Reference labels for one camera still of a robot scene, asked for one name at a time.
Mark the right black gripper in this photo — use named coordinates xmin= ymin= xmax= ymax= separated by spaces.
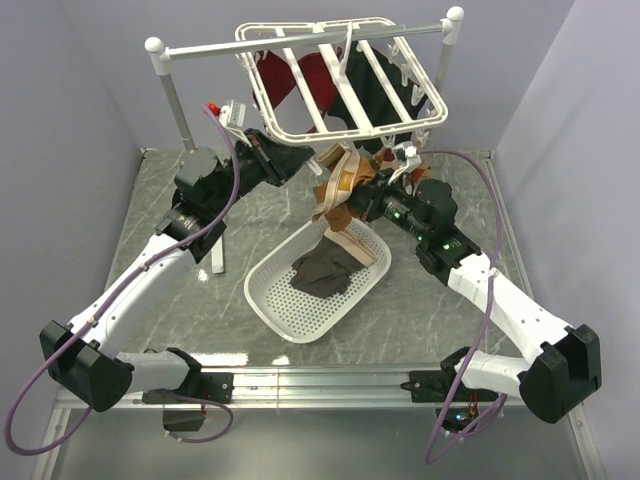
xmin=339 ymin=168 xmax=431 ymax=243

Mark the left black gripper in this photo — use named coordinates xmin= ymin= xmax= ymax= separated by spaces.
xmin=210 ymin=129 xmax=316 ymax=216

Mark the orange-brown underwear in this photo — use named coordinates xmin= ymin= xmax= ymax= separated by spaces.
xmin=311 ymin=144 xmax=375 ymax=232

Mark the white clip hanger frame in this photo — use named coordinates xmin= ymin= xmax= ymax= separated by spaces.
xmin=235 ymin=12 xmax=461 ymax=148

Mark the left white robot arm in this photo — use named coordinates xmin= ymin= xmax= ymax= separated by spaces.
xmin=40 ymin=129 xmax=314 ymax=412

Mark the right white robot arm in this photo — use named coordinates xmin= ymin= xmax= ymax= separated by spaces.
xmin=348 ymin=180 xmax=602 ymax=424

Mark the grey beige-banded underwear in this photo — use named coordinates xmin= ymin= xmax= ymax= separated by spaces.
xmin=290 ymin=228 xmax=377 ymax=299

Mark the black garment on hanger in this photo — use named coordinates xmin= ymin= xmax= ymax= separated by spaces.
xmin=327 ymin=45 xmax=427 ymax=155

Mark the red bra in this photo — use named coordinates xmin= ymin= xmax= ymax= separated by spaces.
xmin=253 ymin=50 xmax=338 ymax=116

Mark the white perforated laundry basket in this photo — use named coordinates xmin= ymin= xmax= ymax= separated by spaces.
xmin=244 ymin=219 xmax=392 ymax=344

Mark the silver drying rack stand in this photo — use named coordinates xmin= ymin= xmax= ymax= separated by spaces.
xmin=137 ymin=7 xmax=464 ymax=271

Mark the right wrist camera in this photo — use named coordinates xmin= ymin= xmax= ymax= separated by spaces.
xmin=388 ymin=141 xmax=422 ymax=185

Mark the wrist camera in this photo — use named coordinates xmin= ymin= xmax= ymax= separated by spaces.
xmin=388 ymin=141 xmax=422 ymax=185
xmin=206 ymin=100 xmax=246 ymax=131

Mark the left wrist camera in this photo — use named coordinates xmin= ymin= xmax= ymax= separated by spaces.
xmin=206 ymin=100 xmax=246 ymax=131

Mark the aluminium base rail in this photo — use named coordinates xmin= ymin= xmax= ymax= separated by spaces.
xmin=57 ymin=364 xmax=449 ymax=412

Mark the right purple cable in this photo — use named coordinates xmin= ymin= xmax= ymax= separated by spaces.
xmin=417 ymin=149 xmax=504 ymax=465

